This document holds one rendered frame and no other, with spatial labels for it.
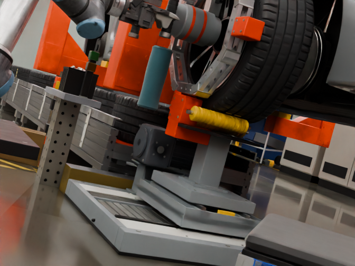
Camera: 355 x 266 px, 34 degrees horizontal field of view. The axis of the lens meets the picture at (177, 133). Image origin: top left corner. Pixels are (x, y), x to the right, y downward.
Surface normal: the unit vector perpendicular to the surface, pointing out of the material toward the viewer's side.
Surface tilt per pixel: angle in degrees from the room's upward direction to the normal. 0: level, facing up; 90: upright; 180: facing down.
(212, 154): 90
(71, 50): 90
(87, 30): 141
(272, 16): 77
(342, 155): 90
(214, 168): 90
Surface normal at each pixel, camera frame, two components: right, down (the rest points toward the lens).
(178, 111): -0.88, -0.21
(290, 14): 0.46, -0.16
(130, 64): 0.40, 0.14
